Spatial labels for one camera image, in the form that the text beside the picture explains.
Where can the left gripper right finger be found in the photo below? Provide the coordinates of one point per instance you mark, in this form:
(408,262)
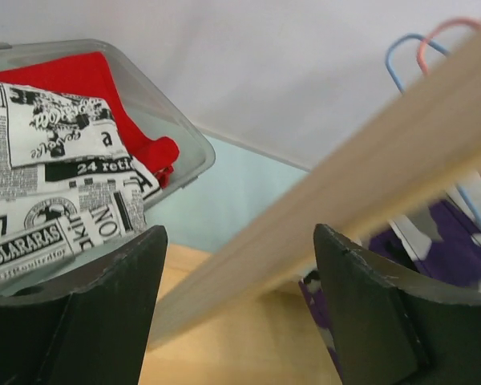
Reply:
(392,325)

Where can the red trousers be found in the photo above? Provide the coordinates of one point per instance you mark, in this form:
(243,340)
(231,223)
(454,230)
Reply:
(90,75)

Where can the black white print trousers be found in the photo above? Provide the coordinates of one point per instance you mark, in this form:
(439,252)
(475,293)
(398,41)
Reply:
(67,182)

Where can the wooden clothes rack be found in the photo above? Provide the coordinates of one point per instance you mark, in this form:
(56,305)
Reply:
(405,157)

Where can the purple camouflage trousers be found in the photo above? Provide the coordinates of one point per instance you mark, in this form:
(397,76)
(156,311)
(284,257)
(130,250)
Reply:
(439,242)

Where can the light blue wire hanger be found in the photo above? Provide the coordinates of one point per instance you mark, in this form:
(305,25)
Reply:
(403,70)

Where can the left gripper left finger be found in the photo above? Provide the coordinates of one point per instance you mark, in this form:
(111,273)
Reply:
(87,326)

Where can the clear plastic bin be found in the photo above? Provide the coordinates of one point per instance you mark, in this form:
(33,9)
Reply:
(144,103)

